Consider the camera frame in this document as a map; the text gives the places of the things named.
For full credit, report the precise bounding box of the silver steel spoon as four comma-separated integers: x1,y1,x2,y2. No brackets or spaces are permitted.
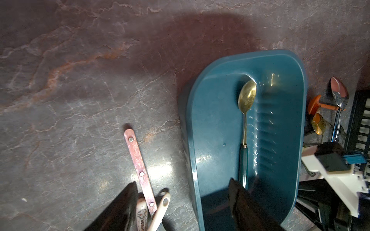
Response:
330,77,349,142

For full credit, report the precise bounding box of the white printed spoon handle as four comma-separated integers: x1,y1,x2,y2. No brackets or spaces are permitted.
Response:
135,198,148,231

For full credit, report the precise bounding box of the orange plastic spoon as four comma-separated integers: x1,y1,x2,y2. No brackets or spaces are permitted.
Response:
307,95,339,115

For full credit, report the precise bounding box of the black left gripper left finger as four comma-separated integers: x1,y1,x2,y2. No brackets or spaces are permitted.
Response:
85,182,138,231

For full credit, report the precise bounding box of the pink riveted spoon handle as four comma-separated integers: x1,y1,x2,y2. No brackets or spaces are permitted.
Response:
124,129,158,216

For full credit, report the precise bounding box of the gold spoon green handle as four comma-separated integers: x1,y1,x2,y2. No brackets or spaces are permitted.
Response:
311,113,333,135
238,80,257,189

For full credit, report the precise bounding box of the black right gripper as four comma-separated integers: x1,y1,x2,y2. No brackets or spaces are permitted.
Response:
295,180,370,231

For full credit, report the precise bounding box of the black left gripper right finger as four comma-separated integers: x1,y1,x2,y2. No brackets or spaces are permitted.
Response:
228,178,284,231

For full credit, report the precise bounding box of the teal plastic storage box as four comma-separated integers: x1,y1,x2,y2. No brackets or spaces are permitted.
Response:
178,50,307,231

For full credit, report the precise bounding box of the black mesh file rack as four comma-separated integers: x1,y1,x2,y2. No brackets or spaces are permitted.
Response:
345,90,370,155

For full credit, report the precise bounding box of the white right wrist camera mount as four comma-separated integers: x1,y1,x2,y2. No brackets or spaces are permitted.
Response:
301,142,370,218

